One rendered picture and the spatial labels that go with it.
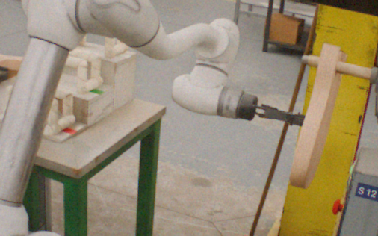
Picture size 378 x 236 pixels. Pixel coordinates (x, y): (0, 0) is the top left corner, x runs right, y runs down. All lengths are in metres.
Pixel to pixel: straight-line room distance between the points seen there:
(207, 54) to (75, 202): 0.57
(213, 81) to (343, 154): 1.09
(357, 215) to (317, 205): 1.41
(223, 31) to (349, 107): 1.00
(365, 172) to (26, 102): 0.77
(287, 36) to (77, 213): 5.08
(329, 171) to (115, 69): 1.20
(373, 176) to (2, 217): 0.82
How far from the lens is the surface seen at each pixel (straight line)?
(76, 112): 1.82
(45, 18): 1.28
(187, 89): 1.69
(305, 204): 2.77
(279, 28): 6.50
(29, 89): 1.28
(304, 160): 1.49
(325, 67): 1.50
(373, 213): 1.35
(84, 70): 1.80
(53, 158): 1.62
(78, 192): 1.62
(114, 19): 1.19
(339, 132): 2.60
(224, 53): 1.69
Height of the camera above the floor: 1.67
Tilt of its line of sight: 20 degrees down
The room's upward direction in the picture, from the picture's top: 7 degrees clockwise
